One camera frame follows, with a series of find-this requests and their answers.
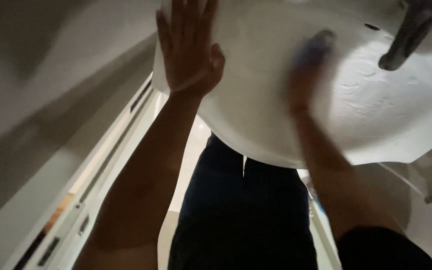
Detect grey metal faucet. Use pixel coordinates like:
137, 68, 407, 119
378, 0, 432, 72

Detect person's right hand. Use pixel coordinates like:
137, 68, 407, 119
286, 34, 334, 115

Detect person's left hand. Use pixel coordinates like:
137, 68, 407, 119
155, 0, 226, 99

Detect person's black sleeve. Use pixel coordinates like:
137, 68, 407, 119
335, 226, 432, 270

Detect blue grey scrub pad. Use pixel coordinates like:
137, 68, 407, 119
306, 29, 337, 57

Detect person's dark trousers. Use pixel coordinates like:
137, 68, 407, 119
167, 133, 319, 270

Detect white ceramic sink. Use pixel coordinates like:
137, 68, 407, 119
151, 0, 432, 170

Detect blue white container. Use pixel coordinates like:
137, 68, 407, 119
301, 176, 327, 216

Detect white door frame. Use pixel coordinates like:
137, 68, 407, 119
11, 73, 160, 270

